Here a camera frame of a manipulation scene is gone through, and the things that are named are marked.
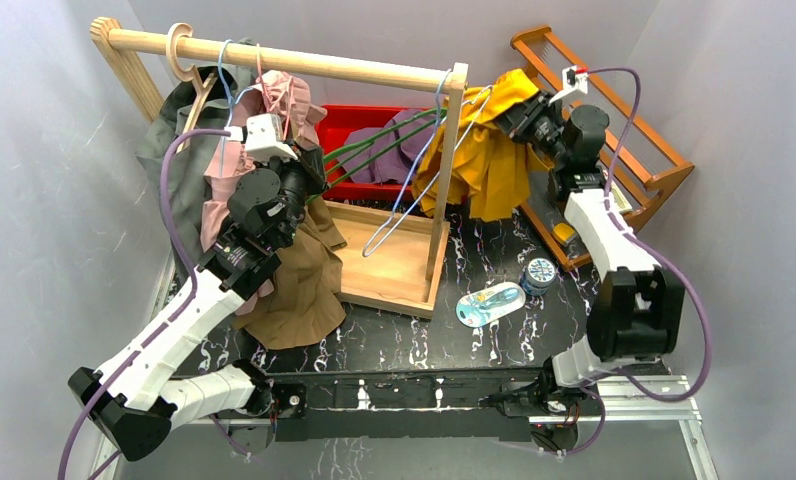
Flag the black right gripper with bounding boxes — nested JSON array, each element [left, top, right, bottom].
[[485, 89, 569, 167]]

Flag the green plastic hanger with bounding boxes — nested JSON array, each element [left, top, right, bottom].
[[305, 107, 450, 205]]

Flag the yellow pleated skirt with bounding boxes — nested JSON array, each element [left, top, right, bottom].
[[447, 69, 553, 222]]

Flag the purple skirt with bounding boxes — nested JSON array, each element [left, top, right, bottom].
[[337, 109, 435, 184]]

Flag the light blue wire hanger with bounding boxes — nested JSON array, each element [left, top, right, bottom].
[[360, 67, 496, 258]]

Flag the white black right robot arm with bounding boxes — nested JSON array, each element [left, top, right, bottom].
[[480, 92, 686, 414]]

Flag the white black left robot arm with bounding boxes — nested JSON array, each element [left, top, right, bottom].
[[68, 140, 327, 461]]

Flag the wooden clothes hanger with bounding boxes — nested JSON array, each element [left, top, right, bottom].
[[165, 23, 217, 134]]

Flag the pink garment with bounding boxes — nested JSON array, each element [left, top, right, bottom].
[[200, 70, 329, 317]]

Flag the orange wooden shoe rack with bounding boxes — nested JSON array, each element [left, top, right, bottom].
[[510, 25, 694, 272]]

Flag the yellow object on rack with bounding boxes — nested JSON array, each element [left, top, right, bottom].
[[551, 222, 578, 247]]

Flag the small white box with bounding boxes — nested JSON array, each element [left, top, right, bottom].
[[611, 184, 634, 215]]

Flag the grey garment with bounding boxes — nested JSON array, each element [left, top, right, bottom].
[[136, 64, 256, 263]]

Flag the wooden clothes rack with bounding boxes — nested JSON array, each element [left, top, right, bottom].
[[90, 17, 468, 319]]

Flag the brown garment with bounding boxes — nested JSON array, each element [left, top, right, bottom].
[[233, 197, 347, 350]]

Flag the blue patterned round tin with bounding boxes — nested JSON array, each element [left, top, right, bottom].
[[518, 258, 557, 296]]

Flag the white blister pack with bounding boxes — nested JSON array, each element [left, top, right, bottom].
[[455, 282, 526, 328]]

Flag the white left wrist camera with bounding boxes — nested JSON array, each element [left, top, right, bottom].
[[224, 113, 299, 164]]

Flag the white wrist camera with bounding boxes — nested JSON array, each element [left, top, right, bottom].
[[224, 113, 299, 164], [548, 65, 589, 105]]

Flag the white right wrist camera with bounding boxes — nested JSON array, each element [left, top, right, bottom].
[[548, 65, 589, 105]]

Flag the pink wire hanger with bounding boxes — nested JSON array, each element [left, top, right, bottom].
[[255, 46, 311, 130]]

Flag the blue wire hanger left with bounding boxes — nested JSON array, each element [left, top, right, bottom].
[[216, 39, 237, 174]]

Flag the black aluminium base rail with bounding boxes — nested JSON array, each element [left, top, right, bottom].
[[93, 364, 704, 480]]

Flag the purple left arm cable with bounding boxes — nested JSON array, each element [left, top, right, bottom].
[[56, 128, 232, 480]]

